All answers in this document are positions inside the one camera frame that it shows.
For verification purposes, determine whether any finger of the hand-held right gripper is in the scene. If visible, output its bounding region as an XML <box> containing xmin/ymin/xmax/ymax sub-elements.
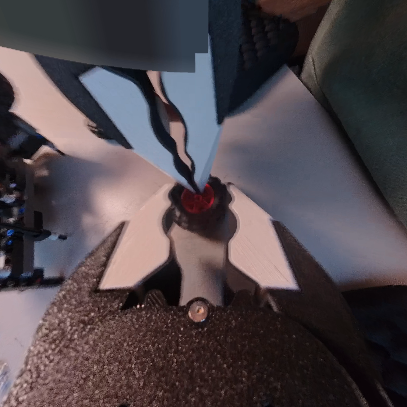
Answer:
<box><xmin>80</xmin><ymin>66</ymin><xmax>198</xmax><ymax>191</ymax></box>
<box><xmin>159</xmin><ymin>53</ymin><xmax>223</xmax><ymax>192</ymax></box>

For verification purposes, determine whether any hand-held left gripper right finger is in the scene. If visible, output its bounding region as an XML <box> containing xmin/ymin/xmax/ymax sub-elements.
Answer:
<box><xmin>227</xmin><ymin>185</ymin><xmax>301</xmax><ymax>290</ymax></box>

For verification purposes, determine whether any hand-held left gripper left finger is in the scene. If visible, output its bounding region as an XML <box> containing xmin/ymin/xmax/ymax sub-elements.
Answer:
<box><xmin>98</xmin><ymin>185</ymin><xmax>182</xmax><ymax>293</ymax></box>

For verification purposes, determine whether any black toy tire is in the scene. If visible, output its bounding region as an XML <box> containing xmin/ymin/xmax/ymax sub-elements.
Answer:
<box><xmin>167</xmin><ymin>177</ymin><xmax>231</xmax><ymax>231</ymax></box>

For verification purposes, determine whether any red toy wheel hub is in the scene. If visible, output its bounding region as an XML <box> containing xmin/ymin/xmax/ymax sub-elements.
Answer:
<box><xmin>181</xmin><ymin>187</ymin><xmax>217</xmax><ymax>215</ymax></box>

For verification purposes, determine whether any white toy brick truck model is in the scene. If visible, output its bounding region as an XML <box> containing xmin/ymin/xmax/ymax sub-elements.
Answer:
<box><xmin>0</xmin><ymin>77</ymin><xmax>68</xmax><ymax>290</ymax></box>

